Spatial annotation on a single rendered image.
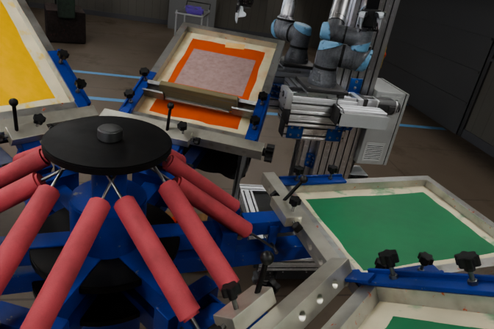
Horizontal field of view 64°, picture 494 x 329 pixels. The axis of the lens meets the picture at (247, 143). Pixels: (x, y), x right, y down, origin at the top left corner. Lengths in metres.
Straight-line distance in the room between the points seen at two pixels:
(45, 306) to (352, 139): 2.00
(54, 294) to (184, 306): 0.25
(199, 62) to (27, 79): 0.80
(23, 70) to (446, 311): 1.67
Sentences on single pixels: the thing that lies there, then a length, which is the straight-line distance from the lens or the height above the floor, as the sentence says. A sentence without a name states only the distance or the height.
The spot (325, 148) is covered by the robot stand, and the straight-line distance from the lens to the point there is 2.47.
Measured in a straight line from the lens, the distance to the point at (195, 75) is 2.02.
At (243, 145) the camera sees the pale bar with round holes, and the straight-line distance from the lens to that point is 1.56.
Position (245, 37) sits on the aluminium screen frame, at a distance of 2.24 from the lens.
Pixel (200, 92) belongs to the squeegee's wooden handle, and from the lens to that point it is 1.76.
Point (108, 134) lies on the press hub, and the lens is 1.03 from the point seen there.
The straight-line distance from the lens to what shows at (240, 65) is 2.09.
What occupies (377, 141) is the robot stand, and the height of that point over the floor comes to 0.92.
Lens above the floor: 1.77
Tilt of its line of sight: 24 degrees down
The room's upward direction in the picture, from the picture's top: 10 degrees clockwise
